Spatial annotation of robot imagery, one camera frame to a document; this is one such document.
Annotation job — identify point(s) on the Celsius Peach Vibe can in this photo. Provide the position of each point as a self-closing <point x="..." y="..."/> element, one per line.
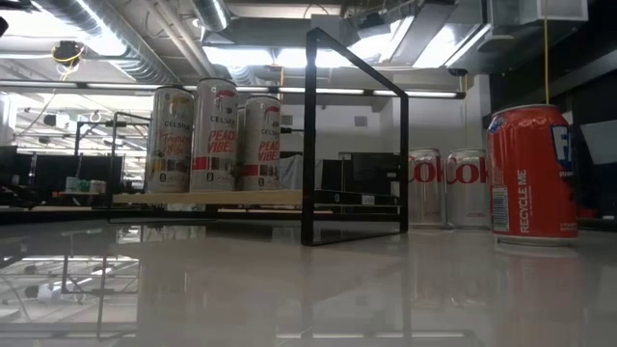
<point x="214" y="144"/>
<point x="262" y="144"/>

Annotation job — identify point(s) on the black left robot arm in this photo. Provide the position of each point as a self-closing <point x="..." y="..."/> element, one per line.
<point x="2" y="26"/>

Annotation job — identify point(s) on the black background monitor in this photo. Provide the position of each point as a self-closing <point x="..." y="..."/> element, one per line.
<point x="371" y="171"/>

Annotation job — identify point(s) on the silver Diet Coke can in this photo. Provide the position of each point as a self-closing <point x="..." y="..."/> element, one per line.
<point x="467" y="193"/>
<point x="429" y="193"/>

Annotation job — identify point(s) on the white container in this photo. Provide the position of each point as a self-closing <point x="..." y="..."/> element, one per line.
<point x="98" y="186"/>
<point x="71" y="185"/>

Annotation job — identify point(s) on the red soda can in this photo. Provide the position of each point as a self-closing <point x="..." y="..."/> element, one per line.
<point x="530" y="183"/>

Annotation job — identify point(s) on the green container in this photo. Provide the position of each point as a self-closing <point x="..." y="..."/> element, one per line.
<point x="84" y="186"/>

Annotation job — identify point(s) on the black background rack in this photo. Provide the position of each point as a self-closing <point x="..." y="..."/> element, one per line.
<point x="77" y="159"/>

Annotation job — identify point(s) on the dark background screen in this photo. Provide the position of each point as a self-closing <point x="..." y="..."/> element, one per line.
<point x="48" y="171"/>

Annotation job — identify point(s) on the round silver ventilation duct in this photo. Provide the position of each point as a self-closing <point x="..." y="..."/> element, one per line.
<point x="212" y="14"/>

